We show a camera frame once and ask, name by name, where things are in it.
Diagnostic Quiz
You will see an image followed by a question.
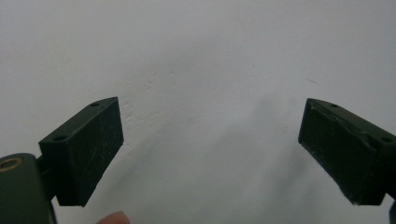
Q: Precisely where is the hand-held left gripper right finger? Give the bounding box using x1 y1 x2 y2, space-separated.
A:
298 98 396 206

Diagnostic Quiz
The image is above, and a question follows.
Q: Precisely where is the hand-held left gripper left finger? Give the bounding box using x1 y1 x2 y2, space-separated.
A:
35 96 124 207

